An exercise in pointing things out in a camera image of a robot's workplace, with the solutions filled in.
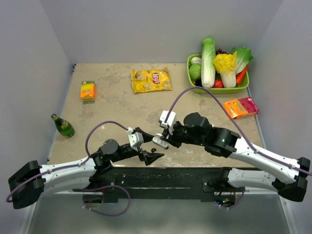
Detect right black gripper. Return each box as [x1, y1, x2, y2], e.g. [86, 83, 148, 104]
[160, 120, 206, 148]

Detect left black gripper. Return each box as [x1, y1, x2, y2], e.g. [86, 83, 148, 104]
[110, 127, 164, 165]

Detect white earbud charging case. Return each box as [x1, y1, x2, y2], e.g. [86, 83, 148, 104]
[152, 136, 169, 149]

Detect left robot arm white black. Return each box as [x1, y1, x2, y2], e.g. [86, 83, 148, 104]
[6, 128, 169, 209]

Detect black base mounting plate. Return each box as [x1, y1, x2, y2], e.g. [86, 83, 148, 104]
[86, 167, 243, 206]

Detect yellow Lays chips bag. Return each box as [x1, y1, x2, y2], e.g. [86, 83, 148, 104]
[131, 67, 173, 94]

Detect green plastic basket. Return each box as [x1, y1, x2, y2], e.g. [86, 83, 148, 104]
[187, 54, 250, 94]

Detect round green cabbage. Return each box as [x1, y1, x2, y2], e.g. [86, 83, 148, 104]
[189, 63, 201, 81]

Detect red tomato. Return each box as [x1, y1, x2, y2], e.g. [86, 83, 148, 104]
[213, 79, 224, 88]

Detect orange pink snack box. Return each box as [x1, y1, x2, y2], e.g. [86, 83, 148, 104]
[223, 97, 259, 119]

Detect white cauliflower piece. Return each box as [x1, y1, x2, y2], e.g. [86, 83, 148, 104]
[191, 57, 201, 64]

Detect orange yellow sponge pack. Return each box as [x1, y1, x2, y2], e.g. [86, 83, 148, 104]
[80, 81, 96, 104]

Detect green glass bottle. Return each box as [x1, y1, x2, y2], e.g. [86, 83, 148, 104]
[51, 114, 75, 138]

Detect long napa cabbage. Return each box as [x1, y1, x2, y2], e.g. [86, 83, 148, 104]
[201, 38, 215, 89]

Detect yellow leaf cabbage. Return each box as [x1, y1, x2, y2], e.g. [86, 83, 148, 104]
[213, 52, 237, 88]

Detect orange carrot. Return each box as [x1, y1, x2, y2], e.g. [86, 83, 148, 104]
[236, 65, 249, 86]

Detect dark red grapes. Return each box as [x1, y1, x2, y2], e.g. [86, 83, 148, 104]
[215, 49, 227, 56]

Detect green lettuce leaf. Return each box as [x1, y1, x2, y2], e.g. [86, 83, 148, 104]
[232, 47, 254, 75]

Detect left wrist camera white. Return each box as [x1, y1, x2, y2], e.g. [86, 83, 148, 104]
[127, 127, 144, 148]

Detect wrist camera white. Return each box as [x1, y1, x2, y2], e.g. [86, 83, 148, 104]
[127, 127, 144, 148]
[158, 110, 176, 131]

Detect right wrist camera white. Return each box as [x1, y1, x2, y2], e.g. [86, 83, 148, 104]
[158, 110, 176, 131]

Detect purple cable loop below base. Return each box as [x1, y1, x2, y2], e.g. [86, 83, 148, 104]
[82, 182, 133, 217]

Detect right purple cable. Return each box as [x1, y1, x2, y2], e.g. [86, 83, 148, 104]
[165, 87, 312, 176]

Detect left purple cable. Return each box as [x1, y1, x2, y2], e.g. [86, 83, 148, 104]
[5, 121, 130, 203]

